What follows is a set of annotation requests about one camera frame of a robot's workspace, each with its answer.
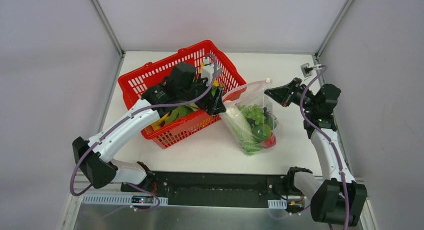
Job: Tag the clear zip top bag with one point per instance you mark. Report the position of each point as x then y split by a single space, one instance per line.
249 94

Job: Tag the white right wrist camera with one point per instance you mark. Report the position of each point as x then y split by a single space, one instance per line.
307 69

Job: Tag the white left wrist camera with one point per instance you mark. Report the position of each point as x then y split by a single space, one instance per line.
207 70

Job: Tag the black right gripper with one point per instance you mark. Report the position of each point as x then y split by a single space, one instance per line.
292 93

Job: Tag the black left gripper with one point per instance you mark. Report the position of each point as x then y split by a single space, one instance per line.
215 97

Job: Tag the green spinach leaves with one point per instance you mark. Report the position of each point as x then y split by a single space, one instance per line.
181 111

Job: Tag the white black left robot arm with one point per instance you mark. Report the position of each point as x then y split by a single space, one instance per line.
95 156

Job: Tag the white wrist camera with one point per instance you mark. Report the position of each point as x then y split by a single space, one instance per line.
307 69
207 70

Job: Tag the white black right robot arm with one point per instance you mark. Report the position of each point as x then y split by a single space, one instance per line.
338 198

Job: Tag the green grape bunch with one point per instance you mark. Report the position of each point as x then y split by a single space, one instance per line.
254 114

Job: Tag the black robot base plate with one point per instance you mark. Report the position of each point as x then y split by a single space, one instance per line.
219 189

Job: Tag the red plastic shopping basket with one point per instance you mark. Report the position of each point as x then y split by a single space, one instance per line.
136 82

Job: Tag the green bell pepper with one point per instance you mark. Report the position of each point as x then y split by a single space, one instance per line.
270 121

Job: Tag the red apple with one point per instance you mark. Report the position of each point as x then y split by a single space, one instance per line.
270 142

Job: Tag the yellow banana bunch front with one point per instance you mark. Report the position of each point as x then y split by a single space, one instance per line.
159 123

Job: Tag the green mango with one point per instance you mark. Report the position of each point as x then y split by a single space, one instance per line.
261 132

